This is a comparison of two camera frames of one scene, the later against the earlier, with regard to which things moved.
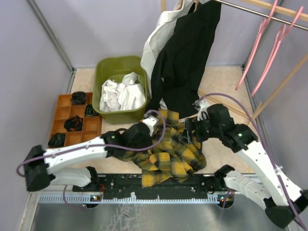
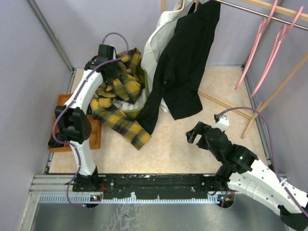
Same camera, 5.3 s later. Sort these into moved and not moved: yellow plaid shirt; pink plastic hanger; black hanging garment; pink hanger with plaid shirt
Moved: yellow plaid shirt
Not moved: black hanging garment; pink hanger with plaid shirt; pink plastic hanger
